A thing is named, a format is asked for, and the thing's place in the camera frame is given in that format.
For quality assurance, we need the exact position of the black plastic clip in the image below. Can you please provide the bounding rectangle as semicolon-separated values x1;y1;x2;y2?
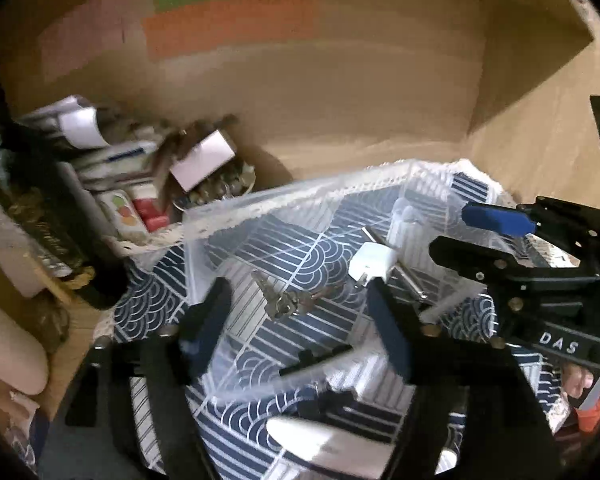
278;343;354;379

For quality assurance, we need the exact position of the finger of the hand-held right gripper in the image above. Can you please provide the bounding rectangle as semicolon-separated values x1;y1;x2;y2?
460;196;600;252
428;235;600;284

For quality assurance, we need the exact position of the black plastic piece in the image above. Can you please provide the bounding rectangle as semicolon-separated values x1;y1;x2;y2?
299;389;362;427

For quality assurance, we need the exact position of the clear plastic storage box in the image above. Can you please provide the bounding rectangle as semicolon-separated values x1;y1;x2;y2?
182;158;520;413

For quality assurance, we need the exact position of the dark book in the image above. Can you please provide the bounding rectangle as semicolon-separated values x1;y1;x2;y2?
9;159;90;278

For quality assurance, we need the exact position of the bowl of coins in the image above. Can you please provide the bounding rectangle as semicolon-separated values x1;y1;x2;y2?
172;159;257;212

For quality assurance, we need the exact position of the small red box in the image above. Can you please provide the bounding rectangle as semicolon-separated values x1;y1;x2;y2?
132;197;169;232

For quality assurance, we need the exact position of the shiny white oblong object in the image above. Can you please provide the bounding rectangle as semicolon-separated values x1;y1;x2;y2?
265;417;397;479

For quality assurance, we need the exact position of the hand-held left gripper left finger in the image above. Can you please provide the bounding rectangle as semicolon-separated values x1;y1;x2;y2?
64;276;234;480

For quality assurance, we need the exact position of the white cushion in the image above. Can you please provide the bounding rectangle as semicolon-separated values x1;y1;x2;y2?
0;289;49;397

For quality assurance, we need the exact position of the person's right hand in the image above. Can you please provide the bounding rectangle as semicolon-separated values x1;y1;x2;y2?
561;363;597;404

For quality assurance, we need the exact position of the large cardboard box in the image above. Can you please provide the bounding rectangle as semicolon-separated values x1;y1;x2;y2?
0;0;597;197

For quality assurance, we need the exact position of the blue white patterned cloth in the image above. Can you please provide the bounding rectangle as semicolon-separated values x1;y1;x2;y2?
92;159;583;480

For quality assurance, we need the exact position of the white charger plug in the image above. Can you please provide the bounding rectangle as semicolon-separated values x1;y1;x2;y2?
348;242;399;287

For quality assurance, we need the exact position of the bunch of metal keys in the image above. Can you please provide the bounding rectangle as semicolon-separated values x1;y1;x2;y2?
252;269;342;322

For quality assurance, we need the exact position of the white card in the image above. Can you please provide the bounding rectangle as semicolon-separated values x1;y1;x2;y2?
168;129;234;192

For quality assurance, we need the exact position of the tin with coloured dots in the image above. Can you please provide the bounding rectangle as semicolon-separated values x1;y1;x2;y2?
97;189;147;242

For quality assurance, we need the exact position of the stack of papers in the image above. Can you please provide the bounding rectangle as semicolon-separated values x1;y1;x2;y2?
17;94;162;192

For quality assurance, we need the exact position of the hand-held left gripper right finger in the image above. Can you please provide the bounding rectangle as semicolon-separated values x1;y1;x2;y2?
367;279;563;480

